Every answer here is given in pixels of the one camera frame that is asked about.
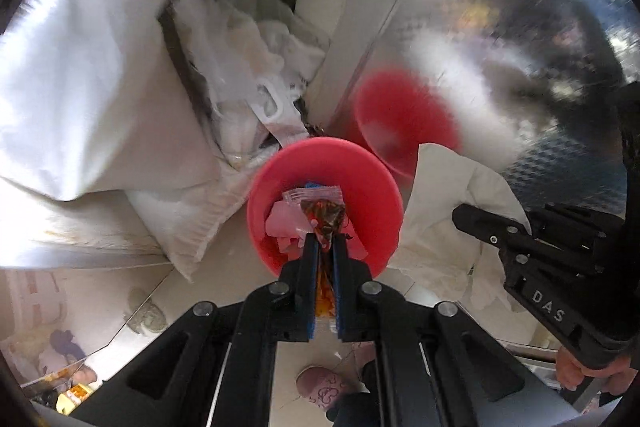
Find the pink slipper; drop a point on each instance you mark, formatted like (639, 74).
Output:
(322, 387)

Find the red sauce packet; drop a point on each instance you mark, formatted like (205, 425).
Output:
(325, 251)

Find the red trash bin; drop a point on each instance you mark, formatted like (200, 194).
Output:
(324, 187)

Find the pink plastic bag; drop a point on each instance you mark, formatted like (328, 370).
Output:
(288, 225)

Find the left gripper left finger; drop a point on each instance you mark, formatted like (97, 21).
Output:
(299, 304)

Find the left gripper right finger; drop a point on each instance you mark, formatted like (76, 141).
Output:
(353, 309)

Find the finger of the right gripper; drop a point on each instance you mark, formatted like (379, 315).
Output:
(504, 233)

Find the large white plastic bag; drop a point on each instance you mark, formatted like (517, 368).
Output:
(91, 101)

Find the right hand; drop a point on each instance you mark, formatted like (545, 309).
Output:
(617, 376)

